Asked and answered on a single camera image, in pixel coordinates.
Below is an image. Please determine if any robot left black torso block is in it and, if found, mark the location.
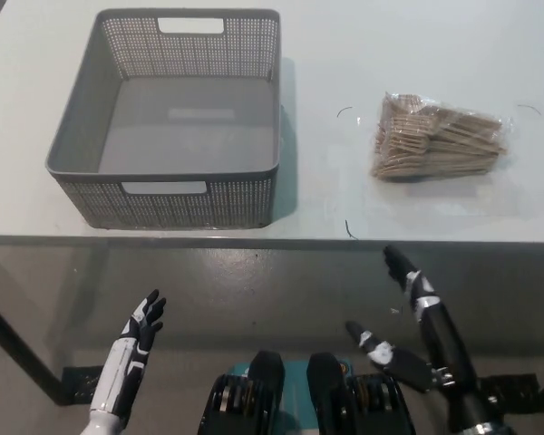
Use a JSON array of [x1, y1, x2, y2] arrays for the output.
[[198, 349, 286, 435]]

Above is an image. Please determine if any robot black torso block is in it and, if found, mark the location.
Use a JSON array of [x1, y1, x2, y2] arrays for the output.
[[198, 349, 286, 435], [306, 352, 416, 435]]

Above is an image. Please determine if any black table leg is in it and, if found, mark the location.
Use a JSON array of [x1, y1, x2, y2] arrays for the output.
[[0, 292, 69, 406]]

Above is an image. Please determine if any black table foot plate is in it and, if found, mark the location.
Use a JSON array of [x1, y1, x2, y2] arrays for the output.
[[61, 364, 115, 405], [478, 373, 541, 411]]

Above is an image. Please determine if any bag of wooden cutlery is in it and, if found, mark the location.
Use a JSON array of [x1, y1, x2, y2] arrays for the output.
[[369, 92, 511, 183]]

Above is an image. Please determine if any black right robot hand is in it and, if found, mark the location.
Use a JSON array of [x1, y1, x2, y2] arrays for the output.
[[344, 245, 480, 396]]

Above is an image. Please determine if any robot right black torso block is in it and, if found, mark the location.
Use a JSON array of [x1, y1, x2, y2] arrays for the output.
[[306, 352, 416, 435]]

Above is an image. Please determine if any grey perforated plastic basket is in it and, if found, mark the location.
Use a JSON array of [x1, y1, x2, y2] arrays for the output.
[[44, 7, 283, 231]]

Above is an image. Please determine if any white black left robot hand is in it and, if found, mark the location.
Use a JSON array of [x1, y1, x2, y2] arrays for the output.
[[89, 289, 168, 416]]

